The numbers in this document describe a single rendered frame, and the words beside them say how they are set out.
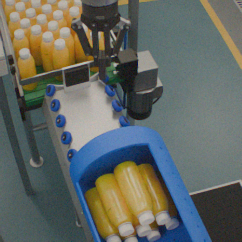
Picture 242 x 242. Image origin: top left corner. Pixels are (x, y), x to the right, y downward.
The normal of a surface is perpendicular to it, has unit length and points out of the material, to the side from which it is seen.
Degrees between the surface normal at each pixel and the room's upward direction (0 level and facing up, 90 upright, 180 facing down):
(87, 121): 0
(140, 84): 90
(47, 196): 0
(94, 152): 33
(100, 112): 0
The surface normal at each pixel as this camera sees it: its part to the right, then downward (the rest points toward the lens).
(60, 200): 0.00, -0.62
